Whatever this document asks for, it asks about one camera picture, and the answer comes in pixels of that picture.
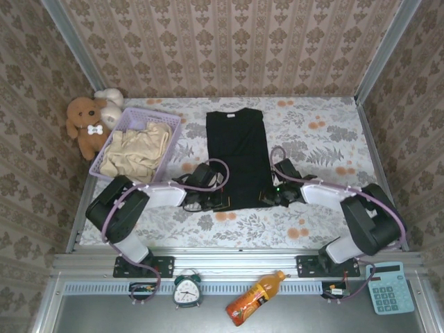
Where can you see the black t-shirt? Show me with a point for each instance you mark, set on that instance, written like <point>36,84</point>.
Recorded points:
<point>239,156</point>

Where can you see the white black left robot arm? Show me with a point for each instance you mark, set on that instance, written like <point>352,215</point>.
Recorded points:
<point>118,211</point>

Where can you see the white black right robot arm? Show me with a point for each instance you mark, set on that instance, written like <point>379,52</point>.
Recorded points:
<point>371,222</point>

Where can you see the purple plastic laundry basket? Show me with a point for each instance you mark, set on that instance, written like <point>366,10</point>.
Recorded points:
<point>138,116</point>

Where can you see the floral print tablecloth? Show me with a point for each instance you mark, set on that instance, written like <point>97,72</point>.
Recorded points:
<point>312,121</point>

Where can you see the green twin-bell alarm clock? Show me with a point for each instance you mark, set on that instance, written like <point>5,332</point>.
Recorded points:
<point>187,293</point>

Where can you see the orange juice bottle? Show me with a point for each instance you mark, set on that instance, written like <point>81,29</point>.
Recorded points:
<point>251,300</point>

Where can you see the small electronics board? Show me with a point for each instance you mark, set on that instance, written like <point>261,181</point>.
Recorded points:
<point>335,290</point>
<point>142,288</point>

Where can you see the white plush toy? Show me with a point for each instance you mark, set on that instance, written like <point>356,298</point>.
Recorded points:
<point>111,114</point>

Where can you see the brown plush dog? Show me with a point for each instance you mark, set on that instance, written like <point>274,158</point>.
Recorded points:
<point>86,135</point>

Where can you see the light blue calculator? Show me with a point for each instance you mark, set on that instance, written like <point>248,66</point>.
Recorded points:
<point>390,289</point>

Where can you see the grey metal shelf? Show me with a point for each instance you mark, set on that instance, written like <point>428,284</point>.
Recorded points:
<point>104,315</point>

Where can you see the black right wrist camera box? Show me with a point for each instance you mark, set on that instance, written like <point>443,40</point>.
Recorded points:
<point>288,170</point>

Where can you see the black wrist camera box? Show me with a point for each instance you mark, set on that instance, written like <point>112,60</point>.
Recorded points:
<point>204,175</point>
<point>288,170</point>

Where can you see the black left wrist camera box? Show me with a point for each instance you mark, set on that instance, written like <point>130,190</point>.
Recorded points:
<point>204,175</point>

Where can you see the aluminium front rail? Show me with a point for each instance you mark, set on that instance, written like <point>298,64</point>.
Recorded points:
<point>225,258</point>

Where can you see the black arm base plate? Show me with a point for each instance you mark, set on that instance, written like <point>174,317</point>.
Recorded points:
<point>163,267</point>
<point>307,267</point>

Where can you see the aluminium side rail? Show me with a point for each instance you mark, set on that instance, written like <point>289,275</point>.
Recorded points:
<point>373,138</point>
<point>73,239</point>

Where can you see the aluminium frame post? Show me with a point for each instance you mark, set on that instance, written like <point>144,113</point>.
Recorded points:
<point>386,48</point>
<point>74,45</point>

